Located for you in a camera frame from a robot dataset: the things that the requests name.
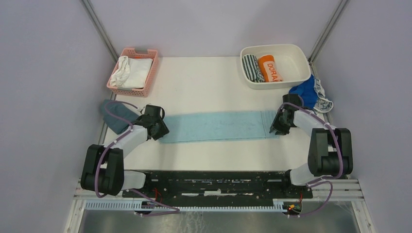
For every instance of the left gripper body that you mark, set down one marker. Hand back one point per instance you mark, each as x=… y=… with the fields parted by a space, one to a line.
x=161 y=129

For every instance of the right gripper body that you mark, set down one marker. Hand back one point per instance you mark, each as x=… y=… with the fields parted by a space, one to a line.
x=280 y=124

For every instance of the light blue towel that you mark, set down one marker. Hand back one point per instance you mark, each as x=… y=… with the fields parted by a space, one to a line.
x=219 y=126

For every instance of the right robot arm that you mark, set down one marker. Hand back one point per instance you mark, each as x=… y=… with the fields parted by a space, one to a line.
x=330 y=153

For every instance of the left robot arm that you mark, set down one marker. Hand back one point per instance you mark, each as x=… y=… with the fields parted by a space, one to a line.
x=103 y=171

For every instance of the grey-blue towel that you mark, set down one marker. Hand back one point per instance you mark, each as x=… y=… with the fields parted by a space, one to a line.
x=113 y=115

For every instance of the dark blue towel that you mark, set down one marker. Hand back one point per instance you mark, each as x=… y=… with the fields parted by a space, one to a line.
x=306 y=91

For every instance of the patterned white blue cloth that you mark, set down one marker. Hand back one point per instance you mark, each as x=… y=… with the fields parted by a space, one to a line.
x=323 y=104

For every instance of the orange rolled towel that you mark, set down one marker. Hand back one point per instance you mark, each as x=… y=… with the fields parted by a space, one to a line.
x=268 y=68

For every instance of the white folded towel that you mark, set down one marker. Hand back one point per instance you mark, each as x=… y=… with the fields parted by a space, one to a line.
x=139 y=70

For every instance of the white crumpled cloth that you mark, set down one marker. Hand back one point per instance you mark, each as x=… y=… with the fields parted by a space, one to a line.
x=121 y=74

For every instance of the striped rolled towel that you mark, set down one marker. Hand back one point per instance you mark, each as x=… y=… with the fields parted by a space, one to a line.
x=251 y=68

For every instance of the pink plastic basket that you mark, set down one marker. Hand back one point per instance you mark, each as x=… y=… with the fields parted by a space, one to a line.
x=136 y=54

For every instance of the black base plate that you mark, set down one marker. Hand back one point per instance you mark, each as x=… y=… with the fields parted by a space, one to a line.
x=221 y=188

